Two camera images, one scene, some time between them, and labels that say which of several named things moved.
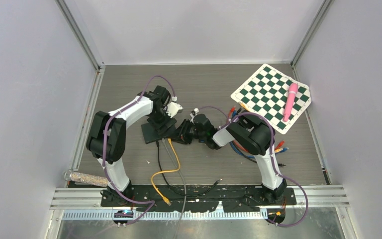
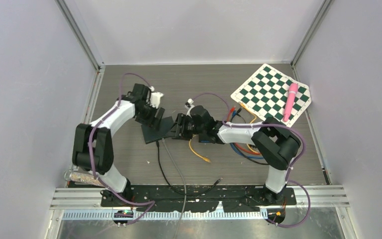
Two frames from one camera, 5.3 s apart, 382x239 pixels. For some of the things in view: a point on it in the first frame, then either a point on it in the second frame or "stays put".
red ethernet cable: [231, 112] stays put
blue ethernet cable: [243, 156] stays put
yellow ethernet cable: [165, 199] to [204, 158]
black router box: [150, 135] stays put
